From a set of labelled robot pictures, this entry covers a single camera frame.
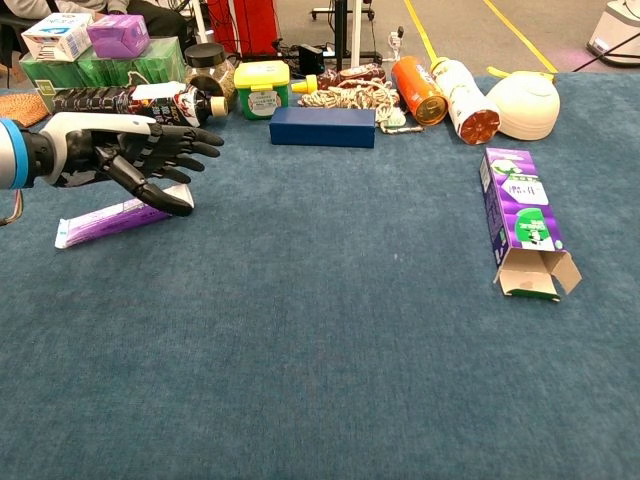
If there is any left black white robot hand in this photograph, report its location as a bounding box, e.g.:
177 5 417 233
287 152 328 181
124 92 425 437
37 111 225 218

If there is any purple white toothpaste tube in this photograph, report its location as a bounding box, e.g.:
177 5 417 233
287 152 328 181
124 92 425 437
53 183 195 250

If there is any purple toothpaste carton box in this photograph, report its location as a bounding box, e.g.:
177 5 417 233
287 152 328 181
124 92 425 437
478 147 584 304

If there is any green package stack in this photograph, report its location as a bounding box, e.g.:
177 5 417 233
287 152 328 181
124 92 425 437
19 35 187 115

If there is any small purple box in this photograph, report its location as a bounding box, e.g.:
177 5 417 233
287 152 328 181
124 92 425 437
86 13 152 60

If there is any dark blue rectangular box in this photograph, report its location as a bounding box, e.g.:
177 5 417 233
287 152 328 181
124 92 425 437
268 105 377 150

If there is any black power adapter box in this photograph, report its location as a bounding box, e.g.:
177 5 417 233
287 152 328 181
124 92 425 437
297 43 326 76

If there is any round woven rattan coaster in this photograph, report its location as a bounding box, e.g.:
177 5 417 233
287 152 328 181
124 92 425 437
0 92 50 129

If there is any dark tea drink bottle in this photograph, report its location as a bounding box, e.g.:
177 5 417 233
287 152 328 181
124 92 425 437
51 82 230 129

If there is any white blue milk carton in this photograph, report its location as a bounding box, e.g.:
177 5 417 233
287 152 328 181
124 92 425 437
20 12 94 63

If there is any glass jar black lid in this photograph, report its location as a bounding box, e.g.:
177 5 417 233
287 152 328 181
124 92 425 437
183 42 238 111

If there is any seated person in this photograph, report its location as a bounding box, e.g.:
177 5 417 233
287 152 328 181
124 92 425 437
0 0 187 51

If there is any yellow green lidded container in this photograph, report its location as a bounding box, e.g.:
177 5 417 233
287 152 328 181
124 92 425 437
233 60 291 121

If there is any red cabinet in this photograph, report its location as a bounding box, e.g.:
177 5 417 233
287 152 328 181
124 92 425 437
205 0 279 57

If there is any brown sauce bottle yellow cap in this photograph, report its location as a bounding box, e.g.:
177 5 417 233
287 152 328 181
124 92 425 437
291 63 388 95

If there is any black tripod stand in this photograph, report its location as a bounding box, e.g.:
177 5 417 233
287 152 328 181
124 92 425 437
327 0 385 72

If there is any blue table cloth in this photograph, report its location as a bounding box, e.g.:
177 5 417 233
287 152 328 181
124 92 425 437
0 72 640 480

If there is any white upright pole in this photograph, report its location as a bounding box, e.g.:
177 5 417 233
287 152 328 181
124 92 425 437
349 0 365 69

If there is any black wheeled cart base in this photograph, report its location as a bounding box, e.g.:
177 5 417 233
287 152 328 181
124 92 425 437
310 5 376 22

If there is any white drink bottle yellow cap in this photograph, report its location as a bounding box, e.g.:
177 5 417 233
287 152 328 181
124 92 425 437
429 57 501 146

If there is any beige bowl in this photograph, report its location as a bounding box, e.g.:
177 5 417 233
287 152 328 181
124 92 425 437
485 70 561 142

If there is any black slanted rod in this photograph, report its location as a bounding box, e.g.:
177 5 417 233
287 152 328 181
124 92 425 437
572 38 640 72

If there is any white machine housing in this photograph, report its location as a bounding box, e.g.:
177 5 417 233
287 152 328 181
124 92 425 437
586 0 640 67

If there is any white wheeled stand frame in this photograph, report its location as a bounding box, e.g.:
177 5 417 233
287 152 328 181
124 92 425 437
192 0 215 45

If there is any coiled rope bundle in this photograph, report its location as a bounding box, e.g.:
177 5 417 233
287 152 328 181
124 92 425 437
298 78 426 135

